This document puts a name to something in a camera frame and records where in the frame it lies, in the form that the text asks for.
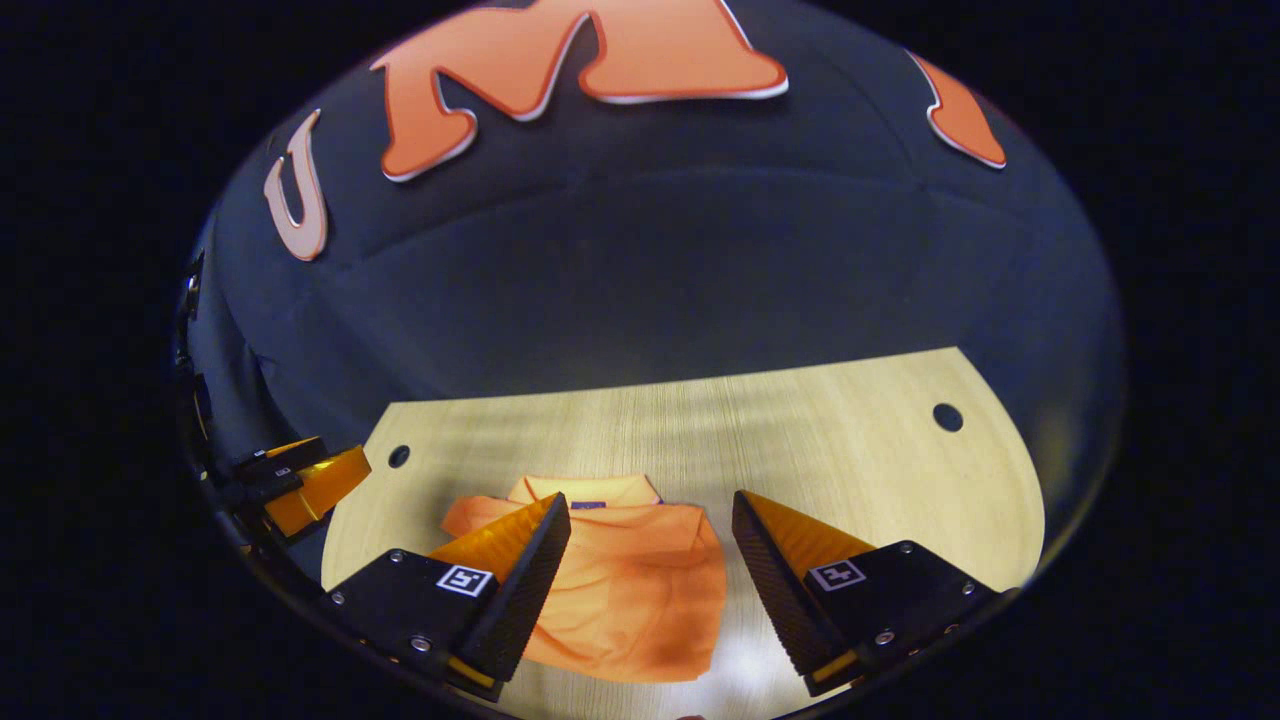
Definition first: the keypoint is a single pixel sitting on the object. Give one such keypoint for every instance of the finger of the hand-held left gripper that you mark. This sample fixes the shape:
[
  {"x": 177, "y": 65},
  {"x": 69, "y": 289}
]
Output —
[
  {"x": 290, "y": 458},
  {"x": 320, "y": 490}
]

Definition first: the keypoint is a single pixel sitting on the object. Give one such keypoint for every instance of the orange T-shirt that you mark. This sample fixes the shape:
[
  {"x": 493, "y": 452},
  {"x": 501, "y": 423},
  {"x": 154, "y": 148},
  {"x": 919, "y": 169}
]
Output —
[{"x": 640, "y": 590}]

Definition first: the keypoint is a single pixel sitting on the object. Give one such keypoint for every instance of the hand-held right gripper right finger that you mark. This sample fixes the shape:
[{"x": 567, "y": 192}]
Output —
[{"x": 780, "y": 590}]

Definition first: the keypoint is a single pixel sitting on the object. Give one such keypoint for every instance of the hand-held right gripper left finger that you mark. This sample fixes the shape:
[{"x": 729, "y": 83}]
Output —
[{"x": 530, "y": 590}]

